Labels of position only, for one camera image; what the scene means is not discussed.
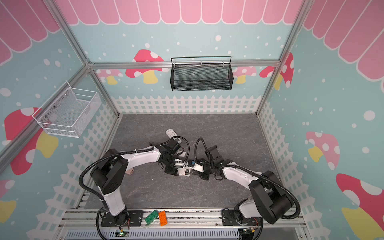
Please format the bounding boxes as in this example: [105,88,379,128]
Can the white remote control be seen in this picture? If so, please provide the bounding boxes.
[166,129,178,139]
[177,167,192,177]

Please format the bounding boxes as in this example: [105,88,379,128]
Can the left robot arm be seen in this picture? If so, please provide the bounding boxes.
[79,136,190,225]

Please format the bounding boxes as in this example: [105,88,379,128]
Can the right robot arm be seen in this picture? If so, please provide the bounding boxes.
[194,138,301,225]

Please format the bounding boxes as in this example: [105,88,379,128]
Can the small beige block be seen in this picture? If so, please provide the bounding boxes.
[126,168,134,175]

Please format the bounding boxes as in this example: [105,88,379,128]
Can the orange toy brick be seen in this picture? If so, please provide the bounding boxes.
[158,211,168,226]

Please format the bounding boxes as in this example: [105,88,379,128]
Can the green toy brick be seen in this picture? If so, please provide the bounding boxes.
[145,210,159,226]

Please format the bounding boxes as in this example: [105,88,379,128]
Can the small green circuit board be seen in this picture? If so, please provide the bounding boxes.
[116,230,129,238]

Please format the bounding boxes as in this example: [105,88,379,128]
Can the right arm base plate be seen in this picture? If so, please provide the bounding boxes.
[221,208,263,226]

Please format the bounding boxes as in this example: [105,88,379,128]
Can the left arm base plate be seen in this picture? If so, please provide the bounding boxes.
[101,210,144,227]

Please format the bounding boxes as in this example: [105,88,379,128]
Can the black mesh wall basket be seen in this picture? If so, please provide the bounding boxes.
[170,56,234,92]

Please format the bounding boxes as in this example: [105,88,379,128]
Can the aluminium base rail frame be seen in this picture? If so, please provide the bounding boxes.
[53,208,311,240]

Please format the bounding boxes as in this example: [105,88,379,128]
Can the white wire wall basket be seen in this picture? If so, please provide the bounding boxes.
[32,82,102,138]

